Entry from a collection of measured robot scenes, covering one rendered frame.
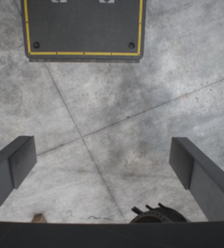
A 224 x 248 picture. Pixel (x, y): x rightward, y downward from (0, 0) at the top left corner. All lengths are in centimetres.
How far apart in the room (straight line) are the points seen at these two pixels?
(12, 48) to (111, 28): 81
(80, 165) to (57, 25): 112
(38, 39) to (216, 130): 153
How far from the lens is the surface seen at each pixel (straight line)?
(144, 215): 108
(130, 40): 114
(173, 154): 17
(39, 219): 208
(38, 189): 194
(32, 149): 17
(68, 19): 117
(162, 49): 151
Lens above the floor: 144
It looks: 73 degrees down
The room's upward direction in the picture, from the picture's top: 177 degrees clockwise
